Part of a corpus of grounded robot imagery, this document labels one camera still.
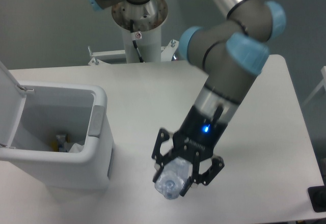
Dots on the white trash can lid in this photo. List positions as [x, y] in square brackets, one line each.
[13, 98]

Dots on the white trash can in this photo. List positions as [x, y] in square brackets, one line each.
[57, 133]

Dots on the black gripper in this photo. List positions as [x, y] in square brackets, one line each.
[197, 137]

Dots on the black device at table edge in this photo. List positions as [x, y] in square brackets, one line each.
[317, 198]

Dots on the white furniture leg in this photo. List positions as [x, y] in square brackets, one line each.
[320, 87]

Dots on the trash inside can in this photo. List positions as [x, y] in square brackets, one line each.
[63, 144]

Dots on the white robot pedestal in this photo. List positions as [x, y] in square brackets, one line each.
[140, 26]

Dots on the clear plastic water bottle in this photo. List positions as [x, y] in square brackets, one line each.
[173, 178]

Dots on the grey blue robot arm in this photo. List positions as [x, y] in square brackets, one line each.
[232, 54]

